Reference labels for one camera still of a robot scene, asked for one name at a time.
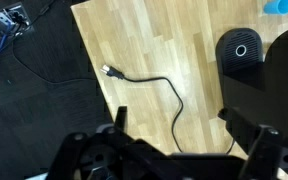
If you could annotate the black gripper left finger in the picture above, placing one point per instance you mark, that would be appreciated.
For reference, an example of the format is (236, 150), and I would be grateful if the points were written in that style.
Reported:
(94, 153)

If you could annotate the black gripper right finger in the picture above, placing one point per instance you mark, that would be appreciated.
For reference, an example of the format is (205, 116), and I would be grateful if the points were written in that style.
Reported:
(270, 153)

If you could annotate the black Keurig coffee machine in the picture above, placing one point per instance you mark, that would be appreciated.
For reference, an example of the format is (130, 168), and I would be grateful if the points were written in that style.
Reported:
(244, 86)

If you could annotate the small blue plastic cup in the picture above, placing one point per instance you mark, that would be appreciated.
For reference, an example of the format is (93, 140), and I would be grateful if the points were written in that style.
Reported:
(279, 7)

